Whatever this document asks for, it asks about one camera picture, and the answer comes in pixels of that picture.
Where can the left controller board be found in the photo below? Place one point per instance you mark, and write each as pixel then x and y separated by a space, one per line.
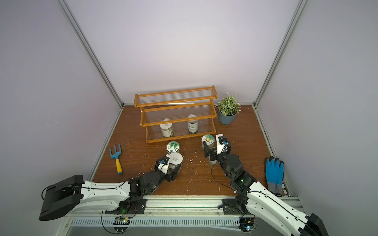
pixel 121 224

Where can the right aluminium corner post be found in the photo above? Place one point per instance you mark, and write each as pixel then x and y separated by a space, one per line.
pixel 283 46

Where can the left aluminium corner post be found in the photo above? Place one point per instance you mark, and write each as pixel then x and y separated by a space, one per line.
pixel 67 12

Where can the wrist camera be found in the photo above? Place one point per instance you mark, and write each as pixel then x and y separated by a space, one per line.
pixel 162 164
pixel 223 146

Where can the jar with red strawberry lid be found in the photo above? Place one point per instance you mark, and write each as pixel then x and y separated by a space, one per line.
pixel 212 160

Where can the right controller board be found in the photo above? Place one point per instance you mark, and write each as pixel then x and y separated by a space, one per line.
pixel 247 224

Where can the jar with sunflower lid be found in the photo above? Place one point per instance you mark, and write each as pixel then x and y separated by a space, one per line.
pixel 208 139

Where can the aluminium front rail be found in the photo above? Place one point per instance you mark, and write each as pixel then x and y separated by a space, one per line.
pixel 172 212

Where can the wooden three-tier shelf rack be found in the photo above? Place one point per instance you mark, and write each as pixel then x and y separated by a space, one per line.
pixel 177 107

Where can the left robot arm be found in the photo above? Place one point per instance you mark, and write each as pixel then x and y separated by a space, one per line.
pixel 74 194

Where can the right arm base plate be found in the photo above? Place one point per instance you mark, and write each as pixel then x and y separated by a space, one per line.
pixel 232 206

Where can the aluminium corner post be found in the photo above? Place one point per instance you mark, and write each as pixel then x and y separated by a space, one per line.
pixel 67 12
pixel 283 46

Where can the blue gardening glove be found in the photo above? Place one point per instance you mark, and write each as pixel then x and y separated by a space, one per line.
pixel 274 173

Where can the controller board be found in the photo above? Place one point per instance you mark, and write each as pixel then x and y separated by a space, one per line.
pixel 121 224
pixel 247 224

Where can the jar with green leaf lid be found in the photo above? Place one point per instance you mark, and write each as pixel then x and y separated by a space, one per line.
pixel 173 147

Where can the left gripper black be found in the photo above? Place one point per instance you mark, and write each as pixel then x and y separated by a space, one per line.
pixel 170 177

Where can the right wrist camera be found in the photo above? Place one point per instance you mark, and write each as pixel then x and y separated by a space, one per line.
pixel 223 146

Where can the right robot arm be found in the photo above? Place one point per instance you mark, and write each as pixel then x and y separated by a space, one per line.
pixel 263 202

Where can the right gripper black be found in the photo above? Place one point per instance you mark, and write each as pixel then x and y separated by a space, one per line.
pixel 217 156

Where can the jar with plain white lid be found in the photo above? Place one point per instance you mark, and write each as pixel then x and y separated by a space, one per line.
pixel 175 158

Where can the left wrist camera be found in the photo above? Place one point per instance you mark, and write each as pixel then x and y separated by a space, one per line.
pixel 162 164

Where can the blue garden hand rake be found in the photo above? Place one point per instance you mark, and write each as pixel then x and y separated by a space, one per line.
pixel 115 155

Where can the potted green plant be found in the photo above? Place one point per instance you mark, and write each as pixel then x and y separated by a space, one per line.
pixel 228 108

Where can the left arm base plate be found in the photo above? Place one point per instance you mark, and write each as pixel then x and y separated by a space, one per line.
pixel 129 207

